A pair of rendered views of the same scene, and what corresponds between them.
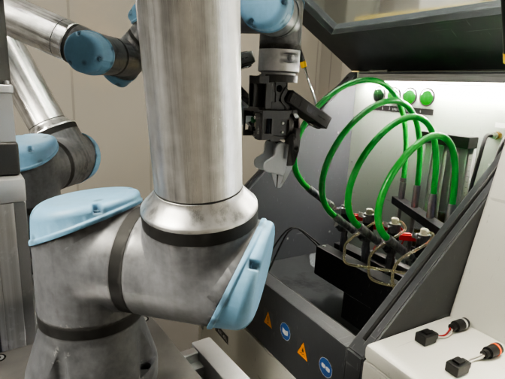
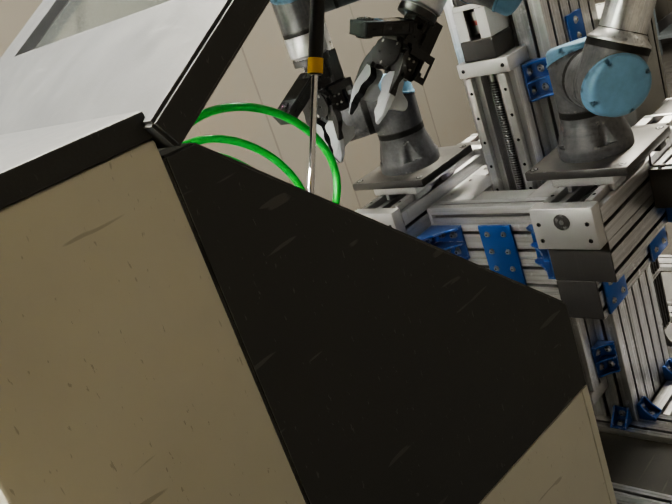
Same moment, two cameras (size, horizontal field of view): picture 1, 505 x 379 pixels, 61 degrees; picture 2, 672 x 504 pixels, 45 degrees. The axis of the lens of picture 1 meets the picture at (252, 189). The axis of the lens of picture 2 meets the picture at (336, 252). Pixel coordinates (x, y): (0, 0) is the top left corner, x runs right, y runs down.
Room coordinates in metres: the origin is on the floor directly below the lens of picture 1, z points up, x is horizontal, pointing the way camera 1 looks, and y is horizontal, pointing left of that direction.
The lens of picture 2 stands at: (2.37, -0.32, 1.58)
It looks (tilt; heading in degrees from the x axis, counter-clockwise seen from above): 20 degrees down; 173
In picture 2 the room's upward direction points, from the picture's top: 20 degrees counter-clockwise
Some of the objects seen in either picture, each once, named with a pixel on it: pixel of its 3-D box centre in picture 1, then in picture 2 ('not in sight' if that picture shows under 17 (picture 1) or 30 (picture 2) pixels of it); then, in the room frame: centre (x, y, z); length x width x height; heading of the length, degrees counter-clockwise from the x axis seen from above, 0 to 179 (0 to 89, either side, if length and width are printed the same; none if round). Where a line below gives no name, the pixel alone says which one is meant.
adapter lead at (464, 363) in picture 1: (476, 357); not in sight; (0.60, -0.36, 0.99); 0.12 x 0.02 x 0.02; 120
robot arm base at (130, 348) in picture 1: (93, 339); (405, 145); (0.46, 0.18, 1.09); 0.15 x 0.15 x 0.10
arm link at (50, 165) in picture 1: (30, 168); (580, 72); (0.87, 0.46, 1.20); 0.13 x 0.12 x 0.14; 171
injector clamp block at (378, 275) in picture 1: (373, 294); not in sight; (0.97, -0.31, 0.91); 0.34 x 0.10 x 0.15; 30
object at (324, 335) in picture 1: (264, 306); not in sight; (0.96, -0.04, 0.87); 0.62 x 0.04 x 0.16; 30
